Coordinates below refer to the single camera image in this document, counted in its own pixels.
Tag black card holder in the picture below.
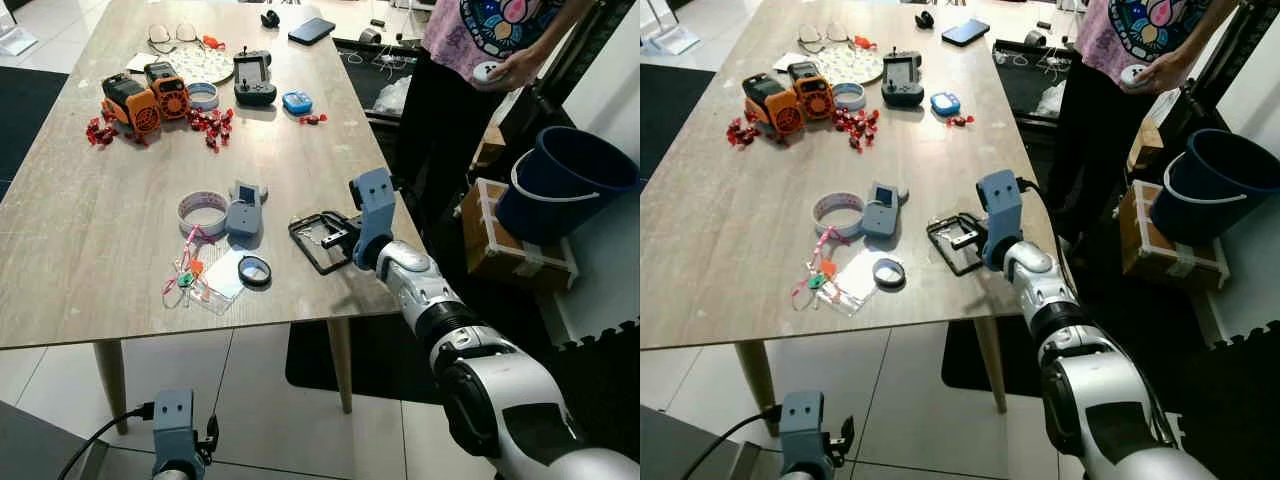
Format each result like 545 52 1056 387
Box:
289 212 359 276
926 213 991 278

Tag person's left hand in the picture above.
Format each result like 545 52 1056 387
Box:
1140 52 1198 96
492 50 546 91

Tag grey handheld device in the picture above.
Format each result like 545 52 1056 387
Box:
225 181 266 241
862 182 909 241

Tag black floor mat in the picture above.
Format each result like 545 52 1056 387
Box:
285 318 446 406
942 318 1046 396

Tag clear plastic bag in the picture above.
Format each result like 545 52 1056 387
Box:
190 250 251 316
825 250 886 319

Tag large taped cardboard box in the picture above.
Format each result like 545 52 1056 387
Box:
460 178 579 293
1118 180 1231 291

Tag white tape roll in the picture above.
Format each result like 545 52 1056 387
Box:
813 192 865 241
178 190 231 238

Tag small cardboard box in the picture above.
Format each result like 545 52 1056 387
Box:
470 125 506 171
1128 120 1166 173

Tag black low platform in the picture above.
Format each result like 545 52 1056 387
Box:
335 38 431 116
993 38 1076 121

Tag black controller with screen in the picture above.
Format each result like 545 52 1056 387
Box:
233 50 278 106
881 50 925 108

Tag dark blue bucket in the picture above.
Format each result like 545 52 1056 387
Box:
1150 128 1280 246
495 125 641 244

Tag black smartphone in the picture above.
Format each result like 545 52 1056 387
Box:
941 18 991 47
288 17 336 46

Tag round patterned mat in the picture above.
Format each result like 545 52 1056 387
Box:
815 42 885 86
170 42 236 86

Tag orange device with round grille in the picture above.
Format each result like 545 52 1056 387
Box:
787 62 833 121
145 62 191 121

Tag person in pink shirt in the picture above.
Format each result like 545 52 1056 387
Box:
1045 0 1246 251
390 0 601 241

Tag light wooden table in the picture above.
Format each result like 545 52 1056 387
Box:
640 0 1061 436
0 0 406 436

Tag black foam puzzle mat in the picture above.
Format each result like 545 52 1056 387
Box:
1170 320 1280 480
545 320 641 461

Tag orange black boxy device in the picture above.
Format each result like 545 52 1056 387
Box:
742 73 801 136
101 75 161 136

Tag eyeglasses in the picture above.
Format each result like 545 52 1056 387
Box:
148 22 201 53
797 22 851 53

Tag dark carpet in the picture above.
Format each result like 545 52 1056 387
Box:
640 68 698 186
0 65 71 201

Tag white floor object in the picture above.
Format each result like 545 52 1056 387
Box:
0 20 39 56
660 20 701 56

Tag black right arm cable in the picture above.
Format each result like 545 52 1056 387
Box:
1017 178 1079 301

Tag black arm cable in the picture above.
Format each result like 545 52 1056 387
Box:
683 405 783 480
1017 178 1079 301
57 402 156 480

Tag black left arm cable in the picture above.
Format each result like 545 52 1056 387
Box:
683 405 783 480
57 402 156 480

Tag pink lanyard with keys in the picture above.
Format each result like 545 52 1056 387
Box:
795 228 851 309
163 228 216 309

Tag black stand frame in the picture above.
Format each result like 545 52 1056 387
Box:
1190 0 1280 111
530 0 636 121

